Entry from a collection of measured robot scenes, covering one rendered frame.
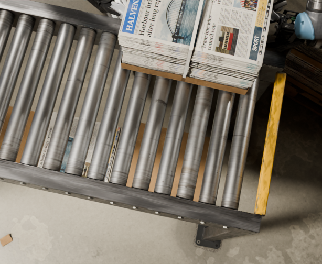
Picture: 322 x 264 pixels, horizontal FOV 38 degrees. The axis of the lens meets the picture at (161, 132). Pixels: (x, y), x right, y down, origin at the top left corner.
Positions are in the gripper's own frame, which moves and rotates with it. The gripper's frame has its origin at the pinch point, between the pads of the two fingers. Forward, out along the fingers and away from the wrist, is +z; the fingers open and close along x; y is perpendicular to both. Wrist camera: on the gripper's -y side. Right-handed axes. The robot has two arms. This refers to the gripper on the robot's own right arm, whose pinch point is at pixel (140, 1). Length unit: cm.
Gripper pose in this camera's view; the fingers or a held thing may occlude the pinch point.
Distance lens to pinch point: 152.6
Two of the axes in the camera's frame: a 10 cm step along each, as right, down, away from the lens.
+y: 0.4, -2.6, -9.7
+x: 2.1, -9.4, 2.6
